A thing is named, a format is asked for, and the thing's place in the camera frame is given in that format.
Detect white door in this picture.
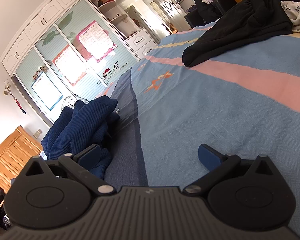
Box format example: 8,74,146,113
150,0,192,29

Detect blue bordered poster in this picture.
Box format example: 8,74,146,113
31,71,63,111

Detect blue knit sweater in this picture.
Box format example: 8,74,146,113
41,95,120,180

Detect black garment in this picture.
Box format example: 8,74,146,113
182,0,300,67

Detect white printed cloth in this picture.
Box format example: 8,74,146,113
280,0,300,38

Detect wooden headboard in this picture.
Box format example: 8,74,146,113
0,126,44,194

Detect striped star bedspread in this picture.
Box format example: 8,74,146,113
100,21,300,233

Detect orange bordered poster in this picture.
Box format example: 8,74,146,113
52,44,88,87

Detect white wardrobe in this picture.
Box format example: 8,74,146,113
0,0,190,128

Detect pink bordered poster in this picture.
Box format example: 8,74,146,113
76,21,117,63

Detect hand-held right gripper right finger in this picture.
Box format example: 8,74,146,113
185,144,272,195

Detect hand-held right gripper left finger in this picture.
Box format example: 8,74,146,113
25,144,117,197

